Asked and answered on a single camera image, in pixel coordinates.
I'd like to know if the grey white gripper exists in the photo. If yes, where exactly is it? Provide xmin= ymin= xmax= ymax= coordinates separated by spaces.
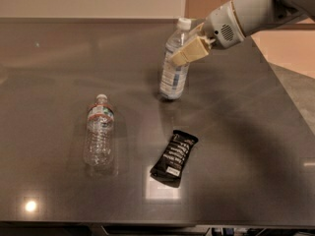
xmin=169 ymin=1 xmax=245 ymax=66

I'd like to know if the blue label plastic bottle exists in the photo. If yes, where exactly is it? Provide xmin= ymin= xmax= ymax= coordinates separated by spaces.
xmin=159 ymin=18 xmax=191 ymax=100

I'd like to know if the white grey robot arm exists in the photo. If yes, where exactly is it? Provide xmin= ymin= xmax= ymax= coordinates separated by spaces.
xmin=169 ymin=0 xmax=315 ymax=66

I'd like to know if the clear water bottle red label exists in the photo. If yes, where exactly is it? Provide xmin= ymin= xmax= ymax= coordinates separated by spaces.
xmin=84 ymin=94 xmax=114 ymax=167

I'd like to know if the black snack bar wrapper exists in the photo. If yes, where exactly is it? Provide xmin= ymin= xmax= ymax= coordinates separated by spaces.
xmin=150 ymin=130 xmax=198 ymax=182

